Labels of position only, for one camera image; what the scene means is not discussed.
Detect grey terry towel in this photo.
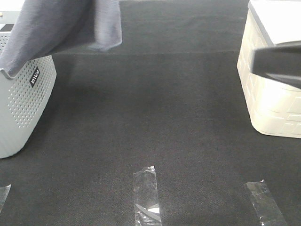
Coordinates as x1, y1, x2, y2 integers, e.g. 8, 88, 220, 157
0, 0, 122, 80

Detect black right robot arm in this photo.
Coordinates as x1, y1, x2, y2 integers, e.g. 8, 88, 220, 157
250, 42, 301, 89

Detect black table mat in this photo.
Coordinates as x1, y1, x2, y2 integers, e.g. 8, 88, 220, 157
0, 0, 301, 226

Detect centre clear tape strip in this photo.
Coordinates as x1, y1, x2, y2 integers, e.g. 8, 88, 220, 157
134, 166, 162, 226

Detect clear tape strip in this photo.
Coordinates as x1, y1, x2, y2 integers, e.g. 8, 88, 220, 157
244, 180, 288, 226
0, 185, 11, 212
134, 166, 162, 226

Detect cream white storage basket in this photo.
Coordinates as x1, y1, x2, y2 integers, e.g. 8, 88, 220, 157
237, 0, 301, 138

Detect grey perforated laundry basket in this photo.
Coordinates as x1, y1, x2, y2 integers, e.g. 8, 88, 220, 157
0, 10, 57, 159

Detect right clear tape strip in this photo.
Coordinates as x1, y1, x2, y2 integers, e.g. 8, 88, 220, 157
244, 180, 288, 226

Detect left clear tape strip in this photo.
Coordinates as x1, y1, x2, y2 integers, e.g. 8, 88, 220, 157
0, 185, 11, 212

